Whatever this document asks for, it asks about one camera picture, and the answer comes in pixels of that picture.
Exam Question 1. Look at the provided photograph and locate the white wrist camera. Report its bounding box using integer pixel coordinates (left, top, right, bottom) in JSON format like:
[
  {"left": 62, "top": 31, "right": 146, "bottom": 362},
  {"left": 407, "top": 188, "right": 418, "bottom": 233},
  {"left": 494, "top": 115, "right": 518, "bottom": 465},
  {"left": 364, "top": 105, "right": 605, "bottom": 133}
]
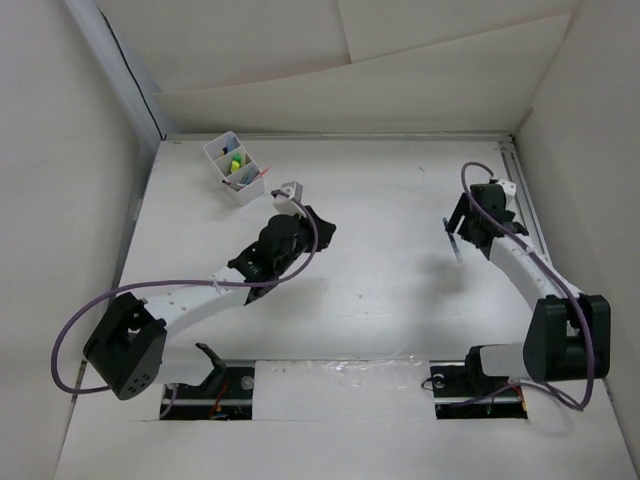
[
  {"left": 271, "top": 181, "right": 304, "bottom": 216},
  {"left": 495, "top": 178, "right": 517, "bottom": 211}
]

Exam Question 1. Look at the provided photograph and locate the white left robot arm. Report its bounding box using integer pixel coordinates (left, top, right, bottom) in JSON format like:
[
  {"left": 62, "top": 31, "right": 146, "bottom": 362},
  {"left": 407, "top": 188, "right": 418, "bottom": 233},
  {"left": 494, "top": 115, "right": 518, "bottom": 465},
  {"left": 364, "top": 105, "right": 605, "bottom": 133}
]
[{"left": 83, "top": 207, "right": 337, "bottom": 401}]

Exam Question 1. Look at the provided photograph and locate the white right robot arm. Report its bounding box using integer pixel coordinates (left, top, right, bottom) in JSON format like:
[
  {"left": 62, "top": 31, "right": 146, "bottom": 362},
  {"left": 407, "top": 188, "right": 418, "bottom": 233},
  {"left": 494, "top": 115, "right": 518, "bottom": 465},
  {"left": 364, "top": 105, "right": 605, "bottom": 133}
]
[{"left": 445, "top": 180, "right": 611, "bottom": 383}]

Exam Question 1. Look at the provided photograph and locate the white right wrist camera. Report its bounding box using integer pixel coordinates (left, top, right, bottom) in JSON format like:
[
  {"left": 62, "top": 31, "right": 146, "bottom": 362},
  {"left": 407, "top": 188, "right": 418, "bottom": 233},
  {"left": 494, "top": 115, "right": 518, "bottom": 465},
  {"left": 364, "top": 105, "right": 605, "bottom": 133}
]
[{"left": 495, "top": 178, "right": 517, "bottom": 211}]

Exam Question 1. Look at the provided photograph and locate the purple gel pen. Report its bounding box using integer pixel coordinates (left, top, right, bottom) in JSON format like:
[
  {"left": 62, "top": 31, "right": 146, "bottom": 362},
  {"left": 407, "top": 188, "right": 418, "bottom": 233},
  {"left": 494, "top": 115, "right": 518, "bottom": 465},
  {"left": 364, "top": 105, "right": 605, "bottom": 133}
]
[{"left": 442, "top": 217, "right": 463, "bottom": 264}]

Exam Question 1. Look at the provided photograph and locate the white plastic organizer container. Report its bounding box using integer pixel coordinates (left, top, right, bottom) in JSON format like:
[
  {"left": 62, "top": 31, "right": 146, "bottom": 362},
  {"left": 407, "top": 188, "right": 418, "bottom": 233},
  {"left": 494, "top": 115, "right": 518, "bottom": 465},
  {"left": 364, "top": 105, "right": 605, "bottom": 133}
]
[{"left": 203, "top": 131, "right": 265, "bottom": 206}]

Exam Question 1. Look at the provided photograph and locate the black gold-banded pencil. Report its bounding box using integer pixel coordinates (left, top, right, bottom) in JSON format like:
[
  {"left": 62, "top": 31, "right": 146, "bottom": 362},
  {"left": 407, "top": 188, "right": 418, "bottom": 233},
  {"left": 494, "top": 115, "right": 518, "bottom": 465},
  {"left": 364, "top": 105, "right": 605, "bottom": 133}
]
[{"left": 221, "top": 180, "right": 242, "bottom": 191}]

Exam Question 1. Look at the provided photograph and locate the pink gel pen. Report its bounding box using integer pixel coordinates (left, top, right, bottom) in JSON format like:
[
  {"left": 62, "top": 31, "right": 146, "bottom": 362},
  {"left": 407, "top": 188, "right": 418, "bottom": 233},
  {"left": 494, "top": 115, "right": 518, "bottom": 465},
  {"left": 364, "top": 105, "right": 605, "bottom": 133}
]
[{"left": 254, "top": 167, "right": 271, "bottom": 179}]

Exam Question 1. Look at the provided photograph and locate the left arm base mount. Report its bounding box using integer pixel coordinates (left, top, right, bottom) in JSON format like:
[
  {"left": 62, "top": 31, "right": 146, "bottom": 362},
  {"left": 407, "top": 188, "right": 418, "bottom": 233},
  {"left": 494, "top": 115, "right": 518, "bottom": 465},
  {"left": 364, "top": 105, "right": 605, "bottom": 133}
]
[{"left": 159, "top": 342, "right": 256, "bottom": 421}]

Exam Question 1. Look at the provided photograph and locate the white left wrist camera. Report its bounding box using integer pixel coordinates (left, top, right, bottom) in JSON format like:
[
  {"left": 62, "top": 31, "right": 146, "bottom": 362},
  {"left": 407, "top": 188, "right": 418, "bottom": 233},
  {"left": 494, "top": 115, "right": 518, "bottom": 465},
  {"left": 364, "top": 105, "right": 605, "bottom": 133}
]
[{"left": 271, "top": 181, "right": 304, "bottom": 216}]

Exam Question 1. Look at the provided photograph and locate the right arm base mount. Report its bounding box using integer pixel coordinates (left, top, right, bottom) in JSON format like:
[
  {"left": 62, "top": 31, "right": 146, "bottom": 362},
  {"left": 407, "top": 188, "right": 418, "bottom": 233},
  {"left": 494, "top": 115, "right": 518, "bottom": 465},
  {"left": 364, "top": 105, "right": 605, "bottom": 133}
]
[{"left": 421, "top": 346, "right": 528, "bottom": 420}]

